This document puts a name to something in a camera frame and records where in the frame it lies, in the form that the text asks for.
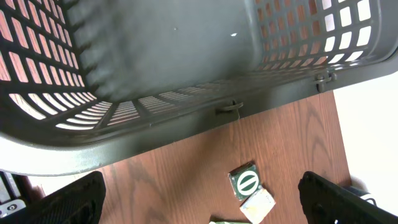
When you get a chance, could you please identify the grey plastic basket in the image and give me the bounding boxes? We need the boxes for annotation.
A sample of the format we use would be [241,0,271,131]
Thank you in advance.
[1,0,397,176]

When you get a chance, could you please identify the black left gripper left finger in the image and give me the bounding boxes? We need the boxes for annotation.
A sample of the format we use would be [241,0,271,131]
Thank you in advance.
[1,171,106,224]

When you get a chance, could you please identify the green round-logo box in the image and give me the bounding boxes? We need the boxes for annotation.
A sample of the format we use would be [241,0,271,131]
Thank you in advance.
[228,161,261,201]

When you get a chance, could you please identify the orange Kleenex tissue pack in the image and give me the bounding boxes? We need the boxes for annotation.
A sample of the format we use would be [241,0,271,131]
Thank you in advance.
[239,188,276,224]

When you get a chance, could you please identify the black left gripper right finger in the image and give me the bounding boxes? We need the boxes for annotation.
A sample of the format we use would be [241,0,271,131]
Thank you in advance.
[298,171,397,224]

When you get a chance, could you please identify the teal snack packet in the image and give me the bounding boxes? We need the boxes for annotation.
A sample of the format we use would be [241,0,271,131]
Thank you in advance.
[209,220,251,224]

